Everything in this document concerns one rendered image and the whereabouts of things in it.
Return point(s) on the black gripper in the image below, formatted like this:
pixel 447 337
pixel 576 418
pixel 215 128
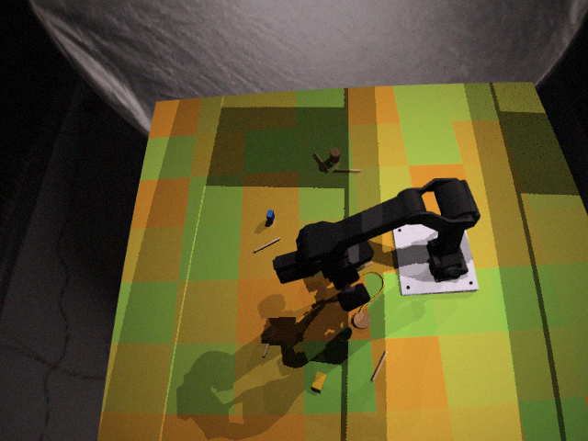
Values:
pixel 350 297

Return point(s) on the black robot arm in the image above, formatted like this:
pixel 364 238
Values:
pixel 323 246

